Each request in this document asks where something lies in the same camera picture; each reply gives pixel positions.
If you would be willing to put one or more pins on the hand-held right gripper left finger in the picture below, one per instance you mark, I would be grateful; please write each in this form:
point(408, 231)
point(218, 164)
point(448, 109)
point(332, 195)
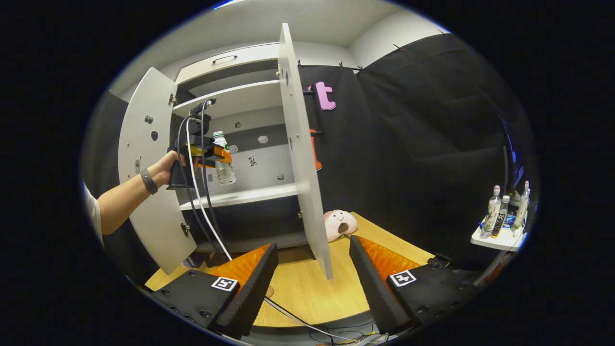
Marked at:
point(252, 293)

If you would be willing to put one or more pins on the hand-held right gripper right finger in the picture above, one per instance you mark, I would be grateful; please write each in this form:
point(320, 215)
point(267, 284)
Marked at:
point(375, 288)

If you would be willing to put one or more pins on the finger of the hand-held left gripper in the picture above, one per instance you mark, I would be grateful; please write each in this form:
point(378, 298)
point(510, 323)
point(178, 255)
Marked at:
point(218, 154)

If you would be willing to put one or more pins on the white bottle with green label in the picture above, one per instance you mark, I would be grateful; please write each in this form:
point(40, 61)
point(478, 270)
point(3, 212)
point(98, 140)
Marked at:
point(225, 173)

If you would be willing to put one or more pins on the white cabinet door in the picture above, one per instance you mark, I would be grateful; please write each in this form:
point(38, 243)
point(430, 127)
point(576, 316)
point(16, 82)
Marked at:
point(158, 226)
point(307, 192)

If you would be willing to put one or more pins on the round cork coaster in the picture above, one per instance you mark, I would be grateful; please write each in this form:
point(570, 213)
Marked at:
point(270, 291)

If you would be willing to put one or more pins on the white cabinet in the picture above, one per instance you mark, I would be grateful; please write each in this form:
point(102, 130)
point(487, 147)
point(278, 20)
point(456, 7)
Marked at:
point(240, 101)

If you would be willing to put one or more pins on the dark wristband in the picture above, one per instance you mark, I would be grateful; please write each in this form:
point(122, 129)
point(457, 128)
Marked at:
point(149, 181)

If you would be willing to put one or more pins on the pink plush toy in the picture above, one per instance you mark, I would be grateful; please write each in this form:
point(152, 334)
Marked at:
point(336, 223)

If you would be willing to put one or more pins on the person's white shirt sleeve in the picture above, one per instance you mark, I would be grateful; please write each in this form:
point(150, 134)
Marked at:
point(92, 209)

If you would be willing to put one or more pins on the white side tray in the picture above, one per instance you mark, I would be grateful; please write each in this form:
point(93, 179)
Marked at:
point(499, 240)

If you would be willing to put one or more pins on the dark labelled bottle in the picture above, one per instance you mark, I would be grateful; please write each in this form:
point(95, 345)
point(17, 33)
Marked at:
point(500, 218)

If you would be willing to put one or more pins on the black backdrop cloth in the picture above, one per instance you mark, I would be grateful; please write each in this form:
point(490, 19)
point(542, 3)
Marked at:
point(408, 144)

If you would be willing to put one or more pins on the pale slim bottle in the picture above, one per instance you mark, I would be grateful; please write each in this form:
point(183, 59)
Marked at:
point(521, 211)

